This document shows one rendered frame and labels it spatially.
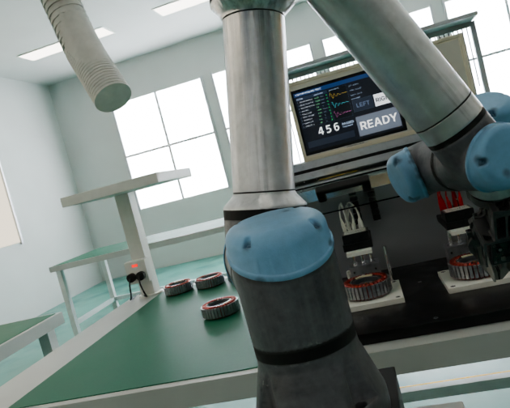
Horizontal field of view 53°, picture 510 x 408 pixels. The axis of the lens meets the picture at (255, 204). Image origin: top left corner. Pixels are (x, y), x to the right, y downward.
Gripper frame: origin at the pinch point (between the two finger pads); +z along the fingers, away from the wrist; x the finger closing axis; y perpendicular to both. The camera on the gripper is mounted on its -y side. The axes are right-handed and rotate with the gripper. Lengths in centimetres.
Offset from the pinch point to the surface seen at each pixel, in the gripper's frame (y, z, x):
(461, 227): -24.6, 9.9, -0.5
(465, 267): -13.2, 11.1, -2.7
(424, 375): -82, 144, -14
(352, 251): -24.3, 9.7, -25.7
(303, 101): -51, -19, -29
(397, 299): -9.4, 12.8, -18.3
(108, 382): 1, 10, -84
